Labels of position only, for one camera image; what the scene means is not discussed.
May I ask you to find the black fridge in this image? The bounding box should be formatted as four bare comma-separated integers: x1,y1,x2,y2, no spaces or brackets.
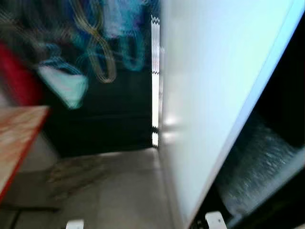
29,0,305,229

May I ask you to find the teal white bag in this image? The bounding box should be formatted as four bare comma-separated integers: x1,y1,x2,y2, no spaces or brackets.
37,64,89,109

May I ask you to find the clear fridge crisper drawer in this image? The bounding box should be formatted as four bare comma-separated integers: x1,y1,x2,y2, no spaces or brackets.
217,114,305,216

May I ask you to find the egg tray stack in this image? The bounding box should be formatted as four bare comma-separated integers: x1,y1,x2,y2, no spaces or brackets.
48,156,112,198

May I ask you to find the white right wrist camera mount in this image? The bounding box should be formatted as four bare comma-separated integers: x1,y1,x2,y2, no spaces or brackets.
205,211,228,229

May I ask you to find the red cloth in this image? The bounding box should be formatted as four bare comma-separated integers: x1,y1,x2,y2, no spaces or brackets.
0,43,40,106

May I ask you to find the orange marble folding table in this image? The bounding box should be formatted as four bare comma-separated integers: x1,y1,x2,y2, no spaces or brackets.
0,106,60,229

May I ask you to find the white fridge door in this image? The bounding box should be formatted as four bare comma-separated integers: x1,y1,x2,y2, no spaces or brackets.
152,0,305,229

